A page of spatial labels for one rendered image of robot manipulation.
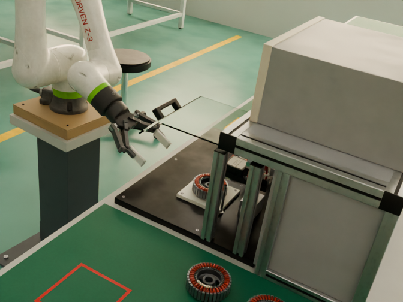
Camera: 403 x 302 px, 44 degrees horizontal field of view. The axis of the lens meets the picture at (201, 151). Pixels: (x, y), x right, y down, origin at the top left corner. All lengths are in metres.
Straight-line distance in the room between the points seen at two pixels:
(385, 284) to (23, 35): 1.36
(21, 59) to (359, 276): 1.26
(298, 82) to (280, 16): 5.21
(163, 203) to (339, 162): 0.58
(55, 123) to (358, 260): 1.18
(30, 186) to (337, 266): 2.08
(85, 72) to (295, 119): 0.74
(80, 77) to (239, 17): 5.09
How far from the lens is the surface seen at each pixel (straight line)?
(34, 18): 1.77
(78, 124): 1.90
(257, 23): 6.53
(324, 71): 1.17
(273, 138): 1.21
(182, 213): 1.48
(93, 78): 1.65
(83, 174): 2.11
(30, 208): 2.80
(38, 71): 1.81
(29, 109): 2.01
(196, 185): 1.53
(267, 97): 1.24
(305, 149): 1.19
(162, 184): 1.60
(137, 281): 1.28
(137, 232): 1.42
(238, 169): 1.44
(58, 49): 1.90
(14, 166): 3.17
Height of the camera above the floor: 1.64
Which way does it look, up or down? 29 degrees down
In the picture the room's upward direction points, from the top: 8 degrees clockwise
